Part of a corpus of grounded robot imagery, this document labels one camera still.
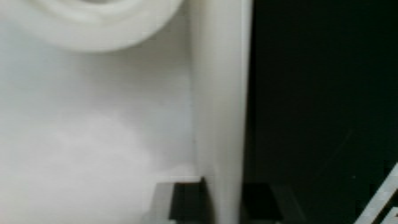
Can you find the white square table top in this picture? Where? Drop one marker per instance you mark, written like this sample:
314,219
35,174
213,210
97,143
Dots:
122,104

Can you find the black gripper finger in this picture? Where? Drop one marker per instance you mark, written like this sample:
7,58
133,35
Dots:
270,205

